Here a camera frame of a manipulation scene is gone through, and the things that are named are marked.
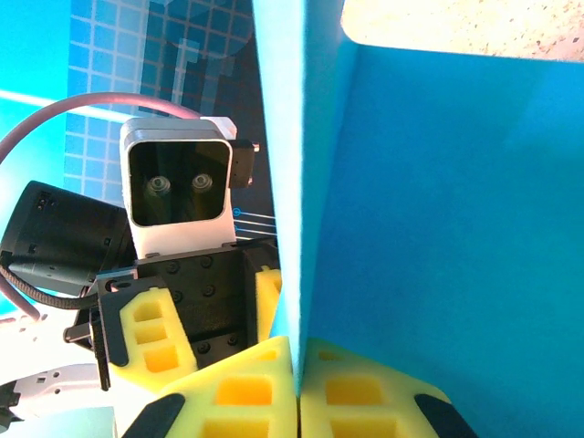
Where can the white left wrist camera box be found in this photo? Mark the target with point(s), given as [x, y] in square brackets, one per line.
[178, 191]

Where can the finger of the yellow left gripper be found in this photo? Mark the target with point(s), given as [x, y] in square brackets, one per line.
[267, 301]
[178, 347]

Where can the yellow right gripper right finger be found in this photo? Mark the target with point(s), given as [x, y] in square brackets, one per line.
[365, 410]

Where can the blue printed side panel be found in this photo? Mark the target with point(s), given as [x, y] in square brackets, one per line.
[114, 55]

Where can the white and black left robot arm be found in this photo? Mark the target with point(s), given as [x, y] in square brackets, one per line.
[55, 378]

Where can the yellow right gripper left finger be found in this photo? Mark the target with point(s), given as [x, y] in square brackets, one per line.
[237, 410]

